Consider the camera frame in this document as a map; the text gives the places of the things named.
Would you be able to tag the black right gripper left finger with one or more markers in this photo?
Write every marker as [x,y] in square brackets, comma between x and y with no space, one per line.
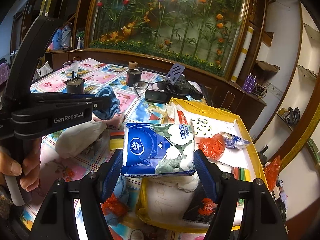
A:
[98,186]

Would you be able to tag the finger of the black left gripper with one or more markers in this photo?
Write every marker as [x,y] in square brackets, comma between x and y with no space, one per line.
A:
[100,103]

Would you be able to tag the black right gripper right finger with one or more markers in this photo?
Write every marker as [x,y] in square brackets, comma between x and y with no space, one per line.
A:
[219,186]

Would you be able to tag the blue towel cloth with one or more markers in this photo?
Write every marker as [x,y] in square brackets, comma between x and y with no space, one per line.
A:
[111,105]

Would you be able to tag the black sanitary pad packet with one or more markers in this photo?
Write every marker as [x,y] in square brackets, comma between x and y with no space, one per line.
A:
[201,208]

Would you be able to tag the white sock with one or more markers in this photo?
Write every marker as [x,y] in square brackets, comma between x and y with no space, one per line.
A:
[73,140]

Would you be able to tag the blue white tissue pack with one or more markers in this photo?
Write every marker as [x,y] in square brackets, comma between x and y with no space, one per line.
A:
[158,150]

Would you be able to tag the person left hand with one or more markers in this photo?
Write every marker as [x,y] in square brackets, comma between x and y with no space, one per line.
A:
[29,169]

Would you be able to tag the pink tissue packet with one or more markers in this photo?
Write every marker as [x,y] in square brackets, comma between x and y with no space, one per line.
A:
[113,123]

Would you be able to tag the black electric motor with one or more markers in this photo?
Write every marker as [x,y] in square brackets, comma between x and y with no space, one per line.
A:
[75,85]

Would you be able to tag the colourful patterned tablecloth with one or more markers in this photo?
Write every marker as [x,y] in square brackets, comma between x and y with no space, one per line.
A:
[71,161]

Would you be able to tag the dark ink bottle cork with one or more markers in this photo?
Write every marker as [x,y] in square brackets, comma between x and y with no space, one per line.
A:
[133,74]

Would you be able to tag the yellow cardboard box tray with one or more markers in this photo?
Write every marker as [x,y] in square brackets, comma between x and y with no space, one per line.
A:
[163,200]

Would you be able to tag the clear plastic cup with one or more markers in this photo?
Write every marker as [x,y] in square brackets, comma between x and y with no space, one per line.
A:
[71,69]

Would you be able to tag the black smartphone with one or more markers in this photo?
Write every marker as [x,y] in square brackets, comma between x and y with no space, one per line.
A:
[157,96]

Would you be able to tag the black eyeglasses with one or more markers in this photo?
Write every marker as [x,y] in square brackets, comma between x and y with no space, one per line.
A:
[143,86]

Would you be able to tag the white red plastic bag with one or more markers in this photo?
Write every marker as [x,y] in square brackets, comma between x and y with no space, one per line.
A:
[175,114]

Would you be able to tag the blue thermos jug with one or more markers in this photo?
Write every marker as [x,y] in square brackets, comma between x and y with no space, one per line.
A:
[62,38]

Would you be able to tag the purple phone stand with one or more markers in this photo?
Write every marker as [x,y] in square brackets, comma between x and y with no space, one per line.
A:
[174,73]

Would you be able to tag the purple spray bottles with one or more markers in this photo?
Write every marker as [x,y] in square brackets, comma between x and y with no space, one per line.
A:
[249,83]

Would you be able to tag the white rolled poster tube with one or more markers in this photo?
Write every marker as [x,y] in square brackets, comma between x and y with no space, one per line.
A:
[243,54]

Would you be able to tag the black camera pouch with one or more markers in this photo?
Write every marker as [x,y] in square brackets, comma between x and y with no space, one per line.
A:
[182,89]

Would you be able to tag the flower bamboo wall mural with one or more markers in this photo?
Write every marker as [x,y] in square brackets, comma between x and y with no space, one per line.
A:
[199,33]

